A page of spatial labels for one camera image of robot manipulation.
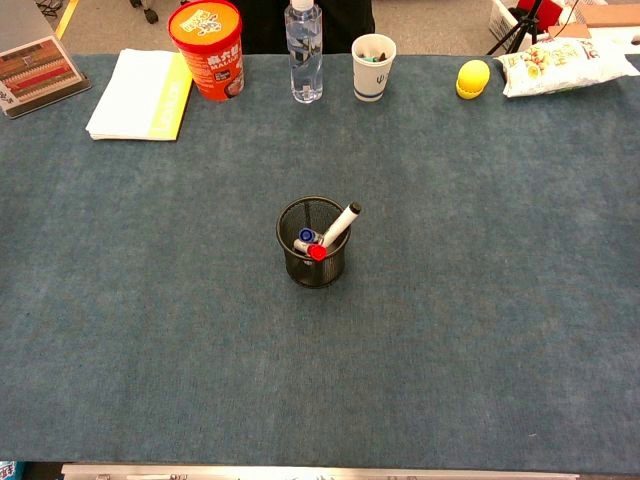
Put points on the red capped white marker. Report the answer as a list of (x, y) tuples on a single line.
[(316, 251)]

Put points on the blue capped white marker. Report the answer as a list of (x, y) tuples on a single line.
[(306, 234)]

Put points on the black mesh pen cup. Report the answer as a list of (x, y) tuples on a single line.
[(315, 275)]

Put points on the black chair caster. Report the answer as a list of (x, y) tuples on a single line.
[(150, 16)]

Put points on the black tripod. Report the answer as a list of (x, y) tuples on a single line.
[(522, 25)]

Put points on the white plastic crate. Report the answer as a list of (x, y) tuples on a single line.
[(502, 22)]

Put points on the blue-grey felt table cloth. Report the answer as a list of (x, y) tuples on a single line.
[(320, 375)]

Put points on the white snack bag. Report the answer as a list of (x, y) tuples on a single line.
[(550, 65)]

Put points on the black capped white marker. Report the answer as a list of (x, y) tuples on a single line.
[(342, 222)]

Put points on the brown cardboard box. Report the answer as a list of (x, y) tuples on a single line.
[(615, 15)]

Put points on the framed patterned picture card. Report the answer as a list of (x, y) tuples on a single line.
[(35, 75)]

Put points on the white paper cup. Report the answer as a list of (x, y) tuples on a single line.
[(372, 77)]

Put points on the blue printed packet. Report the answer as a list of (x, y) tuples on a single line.
[(10, 471)]

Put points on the orange instant noodle cup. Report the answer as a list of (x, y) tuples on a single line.
[(210, 60)]

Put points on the aluminium profile rail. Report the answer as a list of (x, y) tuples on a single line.
[(350, 472)]

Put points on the yellow egg-shaped container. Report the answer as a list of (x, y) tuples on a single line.
[(472, 77)]

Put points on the white and yellow notebook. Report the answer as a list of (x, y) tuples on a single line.
[(135, 95)]

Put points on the red box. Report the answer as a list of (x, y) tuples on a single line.
[(550, 12)]

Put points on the binder clips in cup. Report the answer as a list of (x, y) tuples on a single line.
[(380, 56)]

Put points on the clear plastic water bottle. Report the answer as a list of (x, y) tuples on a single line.
[(305, 60)]

